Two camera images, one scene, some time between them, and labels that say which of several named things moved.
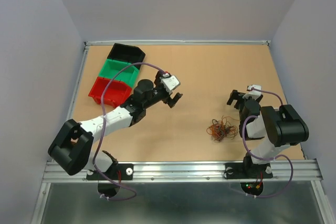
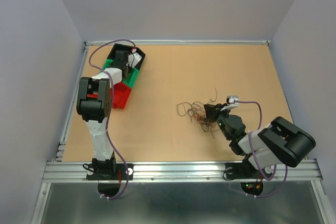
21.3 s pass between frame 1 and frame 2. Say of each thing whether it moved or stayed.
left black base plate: stayed
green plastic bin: stayed
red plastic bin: stayed
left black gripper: moved
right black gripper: moved
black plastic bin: stayed
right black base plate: stayed
